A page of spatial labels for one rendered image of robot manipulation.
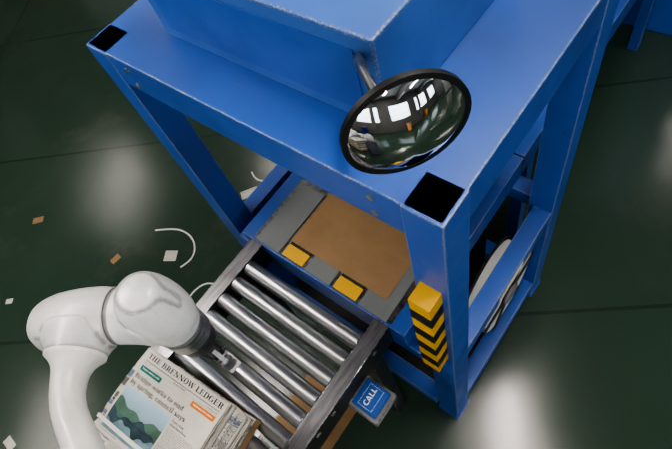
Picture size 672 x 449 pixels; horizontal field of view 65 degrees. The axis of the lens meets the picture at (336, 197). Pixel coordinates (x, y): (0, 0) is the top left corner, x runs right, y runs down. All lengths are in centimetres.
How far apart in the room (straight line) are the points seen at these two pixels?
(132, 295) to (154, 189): 230
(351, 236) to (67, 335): 94
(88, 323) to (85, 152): 272
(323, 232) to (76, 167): 221
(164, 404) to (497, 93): 103
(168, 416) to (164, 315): 52
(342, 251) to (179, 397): 63
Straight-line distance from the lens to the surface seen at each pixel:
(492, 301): 167
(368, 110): 60
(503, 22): 108
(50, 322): 103
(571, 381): 235
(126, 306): 91
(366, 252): 164
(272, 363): 159
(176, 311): 93
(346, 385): 152
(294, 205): 178
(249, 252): 175
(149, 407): 144
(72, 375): 101
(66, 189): 355
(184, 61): 119
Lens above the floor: 225
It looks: 56 degrees down
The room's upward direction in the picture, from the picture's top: 21 degrees counter-clockwise
